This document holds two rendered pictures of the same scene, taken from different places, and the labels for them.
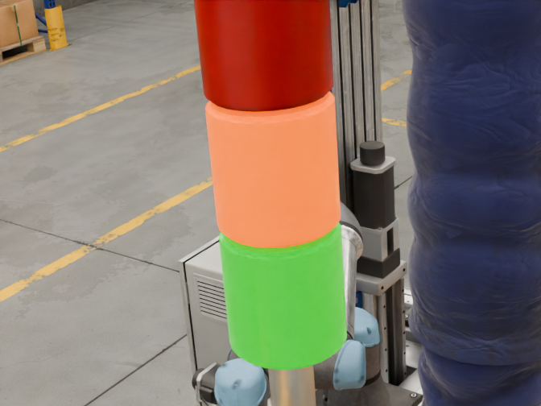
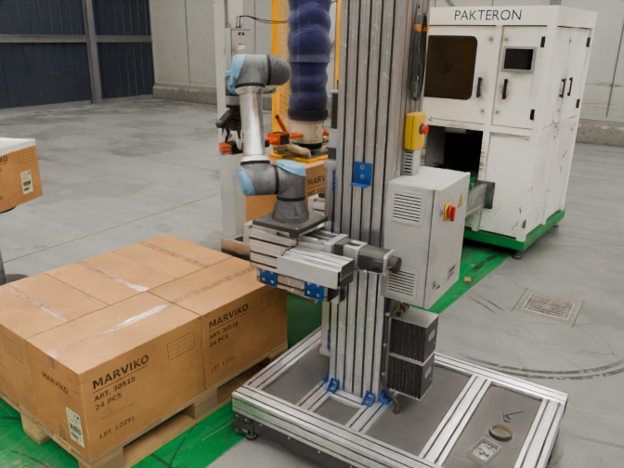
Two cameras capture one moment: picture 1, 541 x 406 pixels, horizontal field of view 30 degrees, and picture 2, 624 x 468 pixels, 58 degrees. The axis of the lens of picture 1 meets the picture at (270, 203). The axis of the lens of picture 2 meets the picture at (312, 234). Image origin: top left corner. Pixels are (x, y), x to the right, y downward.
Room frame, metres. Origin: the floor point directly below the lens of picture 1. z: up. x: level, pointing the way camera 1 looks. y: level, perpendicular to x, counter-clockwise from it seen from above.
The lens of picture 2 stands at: (4.48, -0.59, 1.74)
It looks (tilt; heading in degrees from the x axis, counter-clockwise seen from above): 20 degrees down; 174
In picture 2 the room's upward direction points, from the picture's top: 1 degrees clockwise
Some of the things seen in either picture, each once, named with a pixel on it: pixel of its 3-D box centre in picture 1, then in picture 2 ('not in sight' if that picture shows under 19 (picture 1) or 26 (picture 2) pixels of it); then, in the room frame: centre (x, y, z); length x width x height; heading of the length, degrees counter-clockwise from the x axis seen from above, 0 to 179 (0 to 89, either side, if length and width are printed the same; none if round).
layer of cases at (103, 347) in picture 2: not in sight; (136, 320); (1.85, -1.22, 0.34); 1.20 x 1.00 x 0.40; 137
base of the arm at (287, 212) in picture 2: not in sight; (291, 206); (2.31, -0.46, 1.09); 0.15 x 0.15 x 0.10
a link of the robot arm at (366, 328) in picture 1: (349, 341); not in sight; (1.93, -0.15, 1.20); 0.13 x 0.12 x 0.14; 82
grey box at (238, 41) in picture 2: not in sight; (239, 51); (0.41, -0.71, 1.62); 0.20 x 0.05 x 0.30; 137
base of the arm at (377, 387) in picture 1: (355, 385); not in sight; (1.92, -0.16, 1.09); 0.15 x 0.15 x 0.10
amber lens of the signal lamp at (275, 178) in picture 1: (274, 161); not in sight; (0.37, 0.00, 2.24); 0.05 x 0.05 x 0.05
